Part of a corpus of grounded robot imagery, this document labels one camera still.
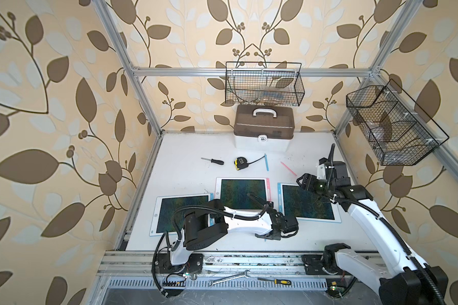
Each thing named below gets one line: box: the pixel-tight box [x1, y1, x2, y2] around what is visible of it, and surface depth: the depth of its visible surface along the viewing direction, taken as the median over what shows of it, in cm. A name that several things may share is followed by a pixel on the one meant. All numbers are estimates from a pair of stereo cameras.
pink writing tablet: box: [214, 177, 272, 210], surface depth 98 cm
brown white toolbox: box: [233, 104, 295, 152], surface depth 104 cm
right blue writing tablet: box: [277, 182, 343, 224], surface depth 91 cm
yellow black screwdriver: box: [257, 277, 292, 286], surface depth 72 cm
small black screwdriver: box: [200, 157, 225, 165], surface depth 107 cm
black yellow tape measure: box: [234, 156, 249, 171], surface depth 105 cm
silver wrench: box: [208, 269, 251, 288], surface depth 72 cm
